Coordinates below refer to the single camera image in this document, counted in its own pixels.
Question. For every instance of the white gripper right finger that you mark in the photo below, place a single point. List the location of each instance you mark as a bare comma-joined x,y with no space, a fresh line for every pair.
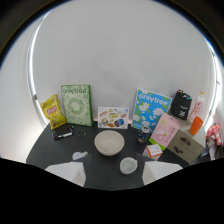
156,171

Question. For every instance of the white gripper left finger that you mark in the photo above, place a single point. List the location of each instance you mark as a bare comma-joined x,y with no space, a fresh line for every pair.
69,171

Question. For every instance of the orange cup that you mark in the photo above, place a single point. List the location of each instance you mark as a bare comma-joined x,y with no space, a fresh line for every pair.
196,125

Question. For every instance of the small white crumpled object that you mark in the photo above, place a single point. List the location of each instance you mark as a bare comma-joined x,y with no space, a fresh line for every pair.
79,155

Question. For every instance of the orange white small box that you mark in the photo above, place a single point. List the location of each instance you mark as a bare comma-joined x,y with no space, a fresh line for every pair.
153,151

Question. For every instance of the small white round container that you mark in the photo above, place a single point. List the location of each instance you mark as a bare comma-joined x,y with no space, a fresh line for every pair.
128,165

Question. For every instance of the dark drink can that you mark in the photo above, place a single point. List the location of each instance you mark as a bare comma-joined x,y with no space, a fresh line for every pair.
143,134

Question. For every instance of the pink flower box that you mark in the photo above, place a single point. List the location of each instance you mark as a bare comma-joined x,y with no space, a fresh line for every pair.
164,132

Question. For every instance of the beige drawer cabinet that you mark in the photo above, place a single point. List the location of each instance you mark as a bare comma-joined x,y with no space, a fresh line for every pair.
185,141

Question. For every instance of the beige ceramic bowl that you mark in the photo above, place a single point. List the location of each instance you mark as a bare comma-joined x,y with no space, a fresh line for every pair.
109,142

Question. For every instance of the yellow chips bag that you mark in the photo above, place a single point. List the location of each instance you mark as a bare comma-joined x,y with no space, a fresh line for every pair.
53,112

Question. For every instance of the blue onlytree paper pack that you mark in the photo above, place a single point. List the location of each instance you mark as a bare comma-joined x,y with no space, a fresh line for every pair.
149,108

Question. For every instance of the green onlytree paper pack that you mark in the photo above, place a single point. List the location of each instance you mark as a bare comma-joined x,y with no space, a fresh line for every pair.
77,105

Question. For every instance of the food picture card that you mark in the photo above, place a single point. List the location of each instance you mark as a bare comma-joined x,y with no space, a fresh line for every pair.
113,117

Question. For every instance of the black pen holder bag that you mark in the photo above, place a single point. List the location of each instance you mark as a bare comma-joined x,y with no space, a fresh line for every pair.
181,106

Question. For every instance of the red white cloth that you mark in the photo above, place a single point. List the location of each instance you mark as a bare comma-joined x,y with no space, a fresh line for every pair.
214,132

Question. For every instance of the white plastic bottle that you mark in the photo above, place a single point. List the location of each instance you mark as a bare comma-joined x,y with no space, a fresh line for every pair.
197,108

